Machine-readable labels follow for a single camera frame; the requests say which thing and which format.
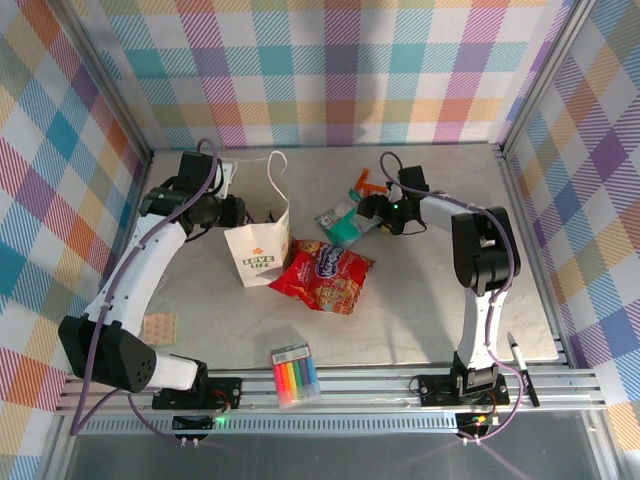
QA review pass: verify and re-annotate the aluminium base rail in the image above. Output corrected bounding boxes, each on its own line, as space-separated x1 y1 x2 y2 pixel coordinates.
54 368 609 416

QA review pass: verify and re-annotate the beige adhesive patch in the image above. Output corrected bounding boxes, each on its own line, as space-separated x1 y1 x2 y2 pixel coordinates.
143 312 179 347

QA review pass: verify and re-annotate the black marker pen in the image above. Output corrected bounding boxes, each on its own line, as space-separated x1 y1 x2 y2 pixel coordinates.
507 331 542 408

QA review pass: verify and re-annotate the teal white snack bag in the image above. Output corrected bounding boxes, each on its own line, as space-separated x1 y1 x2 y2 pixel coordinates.
314 197 384 250

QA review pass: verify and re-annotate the aluminium frame post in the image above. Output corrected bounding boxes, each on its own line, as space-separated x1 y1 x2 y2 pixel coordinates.
498 0 597 156
52 0 154 161

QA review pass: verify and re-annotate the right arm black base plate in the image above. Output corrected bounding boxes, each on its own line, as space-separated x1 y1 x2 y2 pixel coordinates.
417 371 512 408

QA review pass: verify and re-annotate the large red snack bag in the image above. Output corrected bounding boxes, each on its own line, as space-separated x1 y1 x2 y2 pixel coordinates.
267 237 377 316

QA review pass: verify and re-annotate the orange snack bag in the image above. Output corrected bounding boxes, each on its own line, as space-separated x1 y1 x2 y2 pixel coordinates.
348 168 391 201

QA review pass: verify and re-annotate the white flower-print paper bag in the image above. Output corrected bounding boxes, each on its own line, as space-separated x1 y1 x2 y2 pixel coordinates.
222 151 293 289

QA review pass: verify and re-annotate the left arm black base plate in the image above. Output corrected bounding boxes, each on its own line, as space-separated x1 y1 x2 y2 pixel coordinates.
151 376 244 412

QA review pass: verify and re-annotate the pack of coloured markers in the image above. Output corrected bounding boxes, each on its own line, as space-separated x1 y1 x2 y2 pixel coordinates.
270 341 322 410

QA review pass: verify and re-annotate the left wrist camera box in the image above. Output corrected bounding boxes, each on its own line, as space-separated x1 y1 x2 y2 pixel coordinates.
218 160 237 196

